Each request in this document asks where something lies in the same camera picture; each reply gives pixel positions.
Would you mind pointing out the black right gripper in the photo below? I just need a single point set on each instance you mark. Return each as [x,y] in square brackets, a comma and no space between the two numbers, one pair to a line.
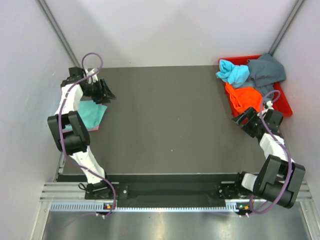
[249,113]

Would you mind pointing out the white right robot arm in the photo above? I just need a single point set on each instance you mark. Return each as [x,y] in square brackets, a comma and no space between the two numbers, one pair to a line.
[280,178]

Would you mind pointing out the red plastic bin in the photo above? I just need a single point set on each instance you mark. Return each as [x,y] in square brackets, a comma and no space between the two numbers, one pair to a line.
[280,102]

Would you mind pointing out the orange t shirt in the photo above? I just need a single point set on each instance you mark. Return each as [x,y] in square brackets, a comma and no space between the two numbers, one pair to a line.
[240,99]

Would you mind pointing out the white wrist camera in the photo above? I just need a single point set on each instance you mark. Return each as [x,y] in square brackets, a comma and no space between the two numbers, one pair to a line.
[93,73]
[268,105]

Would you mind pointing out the grey blue t shirt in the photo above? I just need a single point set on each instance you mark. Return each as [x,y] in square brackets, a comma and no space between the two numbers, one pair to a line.
[263,73]

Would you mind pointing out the pink folded t shirt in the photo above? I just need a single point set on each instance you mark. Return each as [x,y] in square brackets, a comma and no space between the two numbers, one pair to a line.
[90,128]

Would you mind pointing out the light blue t shirt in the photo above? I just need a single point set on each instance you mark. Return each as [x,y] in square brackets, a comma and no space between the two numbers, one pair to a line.
[235,75]

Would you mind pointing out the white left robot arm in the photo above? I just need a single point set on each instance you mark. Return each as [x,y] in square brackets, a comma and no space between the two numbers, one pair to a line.
[76,143]

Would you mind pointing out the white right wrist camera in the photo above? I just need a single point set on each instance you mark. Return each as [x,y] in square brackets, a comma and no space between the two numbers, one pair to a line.
[268,105]

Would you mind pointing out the grey slotted cable duct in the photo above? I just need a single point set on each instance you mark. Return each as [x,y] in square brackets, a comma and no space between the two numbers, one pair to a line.
[104,207]

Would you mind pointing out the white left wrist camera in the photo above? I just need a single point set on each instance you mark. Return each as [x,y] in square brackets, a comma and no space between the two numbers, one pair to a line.
[93,73]

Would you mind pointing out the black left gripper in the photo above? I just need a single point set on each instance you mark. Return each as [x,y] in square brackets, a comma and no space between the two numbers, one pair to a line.
[104,94]

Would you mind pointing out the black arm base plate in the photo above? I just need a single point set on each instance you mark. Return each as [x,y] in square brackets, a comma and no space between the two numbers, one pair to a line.
[155,190]

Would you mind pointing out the aluminium frame rail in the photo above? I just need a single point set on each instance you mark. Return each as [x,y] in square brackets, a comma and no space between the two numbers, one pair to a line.
[70,191]

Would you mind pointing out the teal t shirt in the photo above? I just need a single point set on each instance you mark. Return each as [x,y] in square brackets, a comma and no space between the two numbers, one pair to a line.
[91,113]

